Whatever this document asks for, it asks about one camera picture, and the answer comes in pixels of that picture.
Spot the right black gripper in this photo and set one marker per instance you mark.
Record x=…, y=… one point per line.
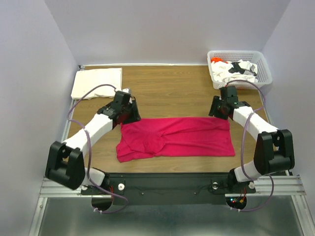
x=216, y=100

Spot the orange garment in basket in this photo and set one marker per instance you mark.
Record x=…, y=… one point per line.
x=216, y=59

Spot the black white garment in basket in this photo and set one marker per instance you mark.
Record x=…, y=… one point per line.
x=236, y=68

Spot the white crumpled shirt in basket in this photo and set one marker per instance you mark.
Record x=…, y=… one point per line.
x=225, y=71

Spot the folded white t-shirt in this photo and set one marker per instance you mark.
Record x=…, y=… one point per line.
x=86, y=80

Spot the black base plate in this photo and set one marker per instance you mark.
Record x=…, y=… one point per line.
x=173, y=188

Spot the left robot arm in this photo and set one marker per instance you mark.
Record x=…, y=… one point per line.
x=65, y=164

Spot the aluminium frame rail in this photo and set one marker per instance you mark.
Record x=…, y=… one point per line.
x=281, y=186

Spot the white plastic basket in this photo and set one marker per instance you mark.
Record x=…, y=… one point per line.
x=264, y=76

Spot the pink t-shirt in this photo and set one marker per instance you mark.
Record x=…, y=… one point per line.
x=175, y=137

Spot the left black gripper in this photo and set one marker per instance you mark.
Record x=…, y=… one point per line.
x=135, y=116

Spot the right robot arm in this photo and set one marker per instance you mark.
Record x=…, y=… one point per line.
x=274, y=150

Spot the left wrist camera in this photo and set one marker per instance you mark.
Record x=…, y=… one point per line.
x=127, y=90

